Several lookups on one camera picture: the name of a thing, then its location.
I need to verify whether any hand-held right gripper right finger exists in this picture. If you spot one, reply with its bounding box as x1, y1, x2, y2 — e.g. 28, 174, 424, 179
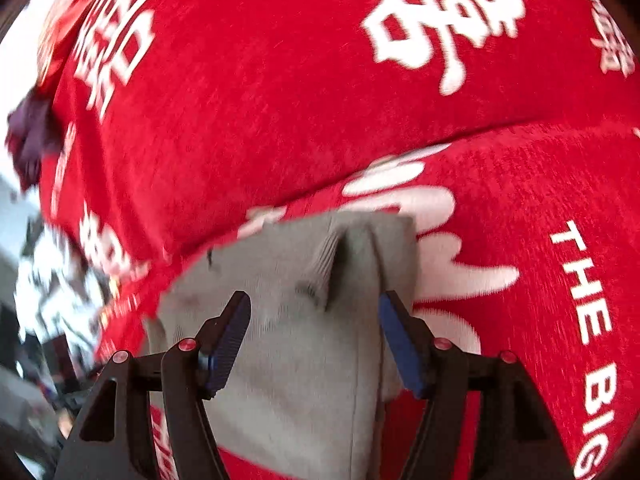
377, 290, 576, 480

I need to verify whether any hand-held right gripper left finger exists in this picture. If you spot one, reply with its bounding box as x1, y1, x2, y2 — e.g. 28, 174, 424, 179
52, 290, 252, 480

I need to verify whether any grey sweater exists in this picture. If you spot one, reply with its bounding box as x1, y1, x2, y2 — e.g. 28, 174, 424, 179
142, 210, 421, 480

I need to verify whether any light patterned cloth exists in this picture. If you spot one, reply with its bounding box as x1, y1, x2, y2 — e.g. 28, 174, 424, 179
12, 220, 121, 361

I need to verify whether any red printed blanket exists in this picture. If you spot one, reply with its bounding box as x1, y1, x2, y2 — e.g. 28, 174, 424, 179
37, 0, 640, 480

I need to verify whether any dark purple cloth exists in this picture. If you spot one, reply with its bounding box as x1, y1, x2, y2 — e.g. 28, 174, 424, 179
5, 87, 63, 193

